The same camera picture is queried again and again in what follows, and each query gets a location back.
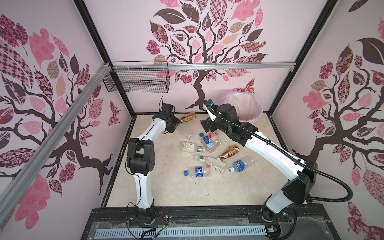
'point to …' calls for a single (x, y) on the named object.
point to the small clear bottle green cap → (187, 147)
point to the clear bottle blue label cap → (209, 145)
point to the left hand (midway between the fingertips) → (179, 123)
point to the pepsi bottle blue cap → (197, 172)
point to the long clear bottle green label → (216, 165)
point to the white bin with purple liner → (248, 107)
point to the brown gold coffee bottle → (232, 150)
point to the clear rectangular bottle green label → (185, 131)
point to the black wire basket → (139, 77)
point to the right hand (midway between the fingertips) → (209, 112)
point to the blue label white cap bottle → (244, 164)
